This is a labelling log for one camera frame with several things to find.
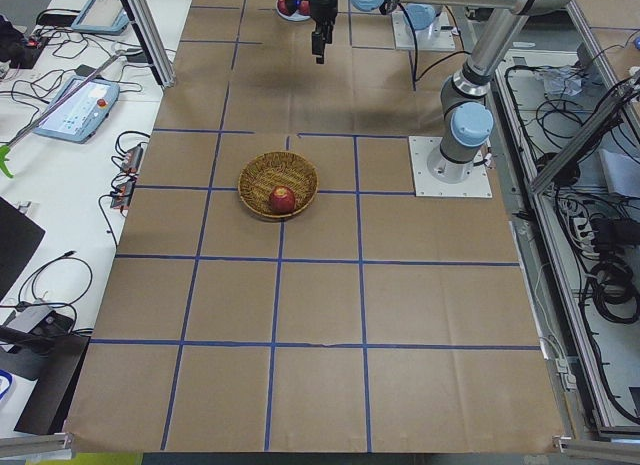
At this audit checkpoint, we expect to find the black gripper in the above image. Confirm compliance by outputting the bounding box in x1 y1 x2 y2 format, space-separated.
293 0 338 64

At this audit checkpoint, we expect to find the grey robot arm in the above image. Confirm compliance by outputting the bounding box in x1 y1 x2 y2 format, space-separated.
350 0 571 184
404 3 443 38

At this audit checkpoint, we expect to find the grey round plate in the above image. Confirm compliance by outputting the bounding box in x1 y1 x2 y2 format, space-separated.
277 10 311 22

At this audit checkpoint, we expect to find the red apple on plate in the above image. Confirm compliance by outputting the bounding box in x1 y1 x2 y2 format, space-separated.
277 0 292 16
297 0 310 18

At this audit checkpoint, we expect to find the woven wicker basket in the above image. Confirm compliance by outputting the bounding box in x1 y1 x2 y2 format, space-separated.
237 151 319 221

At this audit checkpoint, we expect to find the red apple in basket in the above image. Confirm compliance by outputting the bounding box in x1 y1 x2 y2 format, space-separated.
269 186 296 215

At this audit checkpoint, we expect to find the far blue teach pendant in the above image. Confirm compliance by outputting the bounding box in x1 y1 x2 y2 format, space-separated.
71 0 129 35

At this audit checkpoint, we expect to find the blue teach pendant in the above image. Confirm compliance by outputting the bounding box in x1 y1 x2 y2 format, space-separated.
34 78 120 143
71 0 129 35

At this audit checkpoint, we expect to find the near blue teach pendant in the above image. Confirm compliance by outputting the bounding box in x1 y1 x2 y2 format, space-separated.
34 78 120 143

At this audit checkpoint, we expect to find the reacher grabber stick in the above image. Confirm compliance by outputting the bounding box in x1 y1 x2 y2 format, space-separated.
1 49 126 179

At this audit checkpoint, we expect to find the black laptop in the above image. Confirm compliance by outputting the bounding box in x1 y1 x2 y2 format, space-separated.
0 198 45 298

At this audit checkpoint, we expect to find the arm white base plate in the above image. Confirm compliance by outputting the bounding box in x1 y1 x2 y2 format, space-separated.
392 11 456 52
408 136 493 199

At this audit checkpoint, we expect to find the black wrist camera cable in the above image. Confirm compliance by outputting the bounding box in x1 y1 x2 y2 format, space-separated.
394 0 471 82

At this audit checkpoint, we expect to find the aluminium frame post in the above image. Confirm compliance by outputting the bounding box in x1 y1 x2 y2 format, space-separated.
120 0 176 89

